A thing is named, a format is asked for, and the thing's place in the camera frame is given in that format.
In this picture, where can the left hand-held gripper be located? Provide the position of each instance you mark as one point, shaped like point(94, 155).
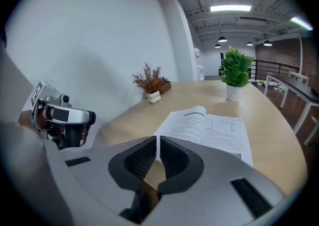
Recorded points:
point(42, 92)

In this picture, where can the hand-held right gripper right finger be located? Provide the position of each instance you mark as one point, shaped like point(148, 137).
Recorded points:
point(219, 182)

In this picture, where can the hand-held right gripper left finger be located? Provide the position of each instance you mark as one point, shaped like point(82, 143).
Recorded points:
point(99, 170)

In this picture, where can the white book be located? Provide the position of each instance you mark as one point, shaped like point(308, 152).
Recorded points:
point(219, 132)

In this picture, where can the person's left forearm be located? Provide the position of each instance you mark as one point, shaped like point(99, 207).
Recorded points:
point(25, 120)

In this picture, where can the person's left hand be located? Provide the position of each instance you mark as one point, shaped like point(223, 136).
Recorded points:
point(43, 119)

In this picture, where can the light wooden table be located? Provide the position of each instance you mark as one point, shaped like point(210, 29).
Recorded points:
point(269, 145)

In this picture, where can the brown dried plant white vase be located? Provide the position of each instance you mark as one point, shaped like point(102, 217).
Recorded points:
point(149, 82)

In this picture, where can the brown wooden box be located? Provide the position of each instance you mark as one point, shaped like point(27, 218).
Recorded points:
point(165, 87)

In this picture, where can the green plant in white pot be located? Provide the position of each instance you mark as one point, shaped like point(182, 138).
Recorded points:
point(235, 70)

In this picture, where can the white water dispenser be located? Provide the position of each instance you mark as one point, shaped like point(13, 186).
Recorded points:
point(199, 70)

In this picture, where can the black-topped white-legged table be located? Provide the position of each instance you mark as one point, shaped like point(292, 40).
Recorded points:
point(299, 87)

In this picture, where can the black metal railing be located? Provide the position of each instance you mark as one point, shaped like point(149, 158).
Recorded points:
point(274, 63)

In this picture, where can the white chair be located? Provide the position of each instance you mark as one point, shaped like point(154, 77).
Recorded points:
point(299, 75)

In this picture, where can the rectangular ceiling light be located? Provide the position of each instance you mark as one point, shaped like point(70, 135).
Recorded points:
point(301, 23)
point(230, 8)

